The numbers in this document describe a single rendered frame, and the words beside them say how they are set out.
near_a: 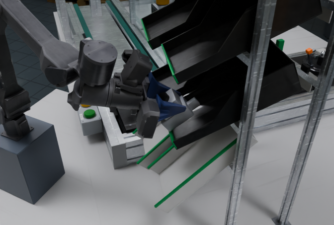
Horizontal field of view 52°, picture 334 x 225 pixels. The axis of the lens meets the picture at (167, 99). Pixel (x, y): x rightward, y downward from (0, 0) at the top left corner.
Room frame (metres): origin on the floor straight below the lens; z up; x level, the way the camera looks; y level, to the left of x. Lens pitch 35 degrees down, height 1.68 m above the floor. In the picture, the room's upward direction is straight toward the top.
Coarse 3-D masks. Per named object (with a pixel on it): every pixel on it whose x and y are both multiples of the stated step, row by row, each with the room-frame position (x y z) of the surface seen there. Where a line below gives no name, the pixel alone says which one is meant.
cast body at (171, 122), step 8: (160, 96) 0.57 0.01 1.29; (168, 96) 0.57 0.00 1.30; (176, 96) 0.57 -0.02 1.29; (184, 104) 0.57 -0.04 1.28; (192, 104) 0.58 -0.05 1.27; (184, 112) 0.56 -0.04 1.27; (192, 112) 0.56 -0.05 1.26; (168, 120) 0.55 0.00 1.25; (176, 120) 0.55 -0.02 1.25; (184, 120) 0.56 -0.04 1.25; (168, 128) 0.55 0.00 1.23
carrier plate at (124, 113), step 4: (116, 108) 0.99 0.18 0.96; (120, 112) 0.95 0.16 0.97; (124, 112) 0.95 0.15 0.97; (128, 112) 0.95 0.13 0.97; (120, 116) 0.93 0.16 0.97; (124, 116) 0.93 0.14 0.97; (128, 116) 0.93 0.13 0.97; (132, 116) 0.93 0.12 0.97; (136, 116) 0.93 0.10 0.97; (124, 120) 0.91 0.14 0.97; (128, 120) 0.91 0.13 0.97; (132, 120) 0.91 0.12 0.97; (124, 124) 0.89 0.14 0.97; (128, 124) 0.89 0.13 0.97; (132, 124) 0.89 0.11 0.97; (124, 128) 0.88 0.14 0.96; (128, 128) 0.87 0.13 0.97; (132, 128) 0.87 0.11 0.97; (136, 128) 0.87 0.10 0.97; (128, 132) 0.86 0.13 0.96
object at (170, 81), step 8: (152, 72) 0.80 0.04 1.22; (160, 72) 0.80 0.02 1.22; (168, 72) 0.80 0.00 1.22; (160, 80) 0.78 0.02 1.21; (168, 80) 0.76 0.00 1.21; (192, 80) 0.69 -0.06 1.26; (200, 80) 0.69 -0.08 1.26; (176, 88) 0.72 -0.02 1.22; (184, 88) 0.69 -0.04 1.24; (192, 88) 0.69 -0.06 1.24
